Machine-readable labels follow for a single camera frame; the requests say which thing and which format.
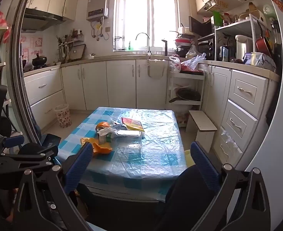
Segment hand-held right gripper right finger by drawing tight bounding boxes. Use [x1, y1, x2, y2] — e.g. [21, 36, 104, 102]
[185, 141, 271, 231]

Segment red white plastic bag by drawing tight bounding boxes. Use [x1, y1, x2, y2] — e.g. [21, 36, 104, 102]
[168, 55, 182, 74]

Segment white lidded pot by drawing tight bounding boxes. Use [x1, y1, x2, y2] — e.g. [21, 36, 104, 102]
[170, 26, 190, 36]

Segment pale green round appliance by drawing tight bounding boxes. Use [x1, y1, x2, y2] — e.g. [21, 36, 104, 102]
[262, 3, 275, 16]

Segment white base cabinets row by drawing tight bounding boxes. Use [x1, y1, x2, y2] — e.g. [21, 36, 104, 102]
[61, 59, 169, 111]

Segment yellow plastic basin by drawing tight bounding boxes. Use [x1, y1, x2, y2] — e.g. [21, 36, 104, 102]
[184, 149, 196, 167]

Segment white two-drawer cabinet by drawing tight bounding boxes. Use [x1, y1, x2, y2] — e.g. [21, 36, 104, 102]
[24, 68, 66, 130]

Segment black microwave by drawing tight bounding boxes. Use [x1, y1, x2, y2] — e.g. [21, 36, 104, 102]
[189, 16, 215, 38]

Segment beige kitchen countertop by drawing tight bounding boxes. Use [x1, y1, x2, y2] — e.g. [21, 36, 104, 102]
[23, 53, 280, 82]

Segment white double-door base cabinet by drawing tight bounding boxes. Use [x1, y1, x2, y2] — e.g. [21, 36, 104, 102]
[199, 64, 232, 126]

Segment kitchen window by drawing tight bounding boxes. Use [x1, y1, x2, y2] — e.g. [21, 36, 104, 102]
[113, 0, 180, 52]

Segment chrome kitchen faucet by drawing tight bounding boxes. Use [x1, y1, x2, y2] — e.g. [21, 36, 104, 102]
[135, 32, 152, 56]

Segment dark cutting board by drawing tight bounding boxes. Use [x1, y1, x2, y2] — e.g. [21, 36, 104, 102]
[68, 44, 86, 62]

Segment wire hanging basket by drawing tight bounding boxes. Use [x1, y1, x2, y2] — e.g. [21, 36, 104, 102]
[204, 0, 229, 12]

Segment grey sliding door frame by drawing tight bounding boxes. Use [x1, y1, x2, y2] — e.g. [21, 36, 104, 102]
[5, 0, 45, 147]

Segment spice wall rack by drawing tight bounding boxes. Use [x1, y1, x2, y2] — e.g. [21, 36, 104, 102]
[70, 29, 84, 42]

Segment clear bottle green label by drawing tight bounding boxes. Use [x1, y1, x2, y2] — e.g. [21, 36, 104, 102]
[98, 132, 116, 143]

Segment black toaster oven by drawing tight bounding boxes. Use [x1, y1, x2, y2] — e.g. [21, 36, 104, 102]
[198, 35, 216, 60]

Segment red yellow cardboard box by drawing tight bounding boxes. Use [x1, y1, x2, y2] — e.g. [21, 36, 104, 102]
[121, 117, 145, 132]

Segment floral wastebasket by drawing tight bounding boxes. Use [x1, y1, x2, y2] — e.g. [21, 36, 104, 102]
[54, 104, 72, 128]

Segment range hood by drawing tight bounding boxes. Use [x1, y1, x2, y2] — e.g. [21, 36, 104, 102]
[21, 8, 63, 32]

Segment black pot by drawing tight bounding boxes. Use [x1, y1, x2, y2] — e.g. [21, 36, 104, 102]
[32, 53, 48, 68]

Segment stack of red bowls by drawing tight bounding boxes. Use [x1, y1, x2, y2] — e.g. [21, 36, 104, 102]
[174, 36, 196, 53]

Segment crumpled clear plastic film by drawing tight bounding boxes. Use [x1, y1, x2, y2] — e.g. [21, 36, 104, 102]
[220, 129, 239, 150]

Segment white hanging bin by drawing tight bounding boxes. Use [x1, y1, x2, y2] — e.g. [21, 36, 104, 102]
[147, 58, 168, 79]

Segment white water boiler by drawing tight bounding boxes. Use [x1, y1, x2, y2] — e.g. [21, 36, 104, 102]
[235, 35, 253, 60]

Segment grey water heater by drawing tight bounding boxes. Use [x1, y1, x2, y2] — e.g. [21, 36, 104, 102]
[86, 0, 109, 22]

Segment clear plastic bag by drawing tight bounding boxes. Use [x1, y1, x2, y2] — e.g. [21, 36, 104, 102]
[180, 52, 207, 71]

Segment black wok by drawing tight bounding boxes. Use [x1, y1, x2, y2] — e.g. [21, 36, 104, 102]
[168, 88, 202, 103]

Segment wire sill rack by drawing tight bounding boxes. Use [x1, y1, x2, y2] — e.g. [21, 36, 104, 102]
[113, 36, 127, 51]

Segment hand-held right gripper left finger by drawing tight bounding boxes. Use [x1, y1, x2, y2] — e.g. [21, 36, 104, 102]
[13, 141, 95, 231]

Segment white low stool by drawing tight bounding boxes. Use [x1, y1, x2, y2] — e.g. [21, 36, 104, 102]
[185, 110, 218, 153]

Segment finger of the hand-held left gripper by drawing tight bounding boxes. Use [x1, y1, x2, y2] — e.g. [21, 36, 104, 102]
[0, 142, 59, 175]
[0, 135, 25, 153]

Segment blue checked tablecloth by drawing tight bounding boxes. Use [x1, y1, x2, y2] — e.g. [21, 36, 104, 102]
[55, 106, 188, 201]

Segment blender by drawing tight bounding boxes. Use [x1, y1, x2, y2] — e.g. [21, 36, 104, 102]
[270, 19, 280, 44]

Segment white counter shelf rack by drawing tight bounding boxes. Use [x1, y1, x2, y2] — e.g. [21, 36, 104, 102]
[214, 14, 261, 62]

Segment orange peel piece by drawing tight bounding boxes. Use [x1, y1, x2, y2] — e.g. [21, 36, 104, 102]
[81, 137, 113, 155]
[95, 121, 111, 132]

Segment white refrigerator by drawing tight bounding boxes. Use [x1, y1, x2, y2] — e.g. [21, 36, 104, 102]
[228, 0, 283, 231]

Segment white storage trolley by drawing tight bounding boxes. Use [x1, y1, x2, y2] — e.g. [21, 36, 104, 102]
[166, 70, 206, 127]

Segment plastic bag of food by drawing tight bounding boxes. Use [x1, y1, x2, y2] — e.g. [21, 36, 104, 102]
[185, 42, 201, 59]

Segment green cutting board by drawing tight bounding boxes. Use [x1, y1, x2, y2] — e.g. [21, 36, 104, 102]
[212, 11, 225, 27]

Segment pink wall stickers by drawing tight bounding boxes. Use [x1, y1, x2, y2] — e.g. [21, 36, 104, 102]
[21, 36, 44, 64]

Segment red frying pan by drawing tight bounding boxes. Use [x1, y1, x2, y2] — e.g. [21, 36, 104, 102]
[255, 20, 273, 58]

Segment white three-drawer cabinet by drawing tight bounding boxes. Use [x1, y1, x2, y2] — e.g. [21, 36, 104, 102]
[212, 70, 270, 166]

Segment utensil wall rack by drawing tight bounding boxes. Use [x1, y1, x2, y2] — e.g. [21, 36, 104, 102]
[57, 35, 74, 63]

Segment red tray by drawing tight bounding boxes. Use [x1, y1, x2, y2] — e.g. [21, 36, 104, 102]
[180, 69, 204, 75]

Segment black electric kettle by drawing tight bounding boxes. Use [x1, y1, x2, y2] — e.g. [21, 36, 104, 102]
[219, 45, 235, 62]

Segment cream storage box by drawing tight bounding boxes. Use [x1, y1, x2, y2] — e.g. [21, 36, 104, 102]
[239, 2, 266, 21]

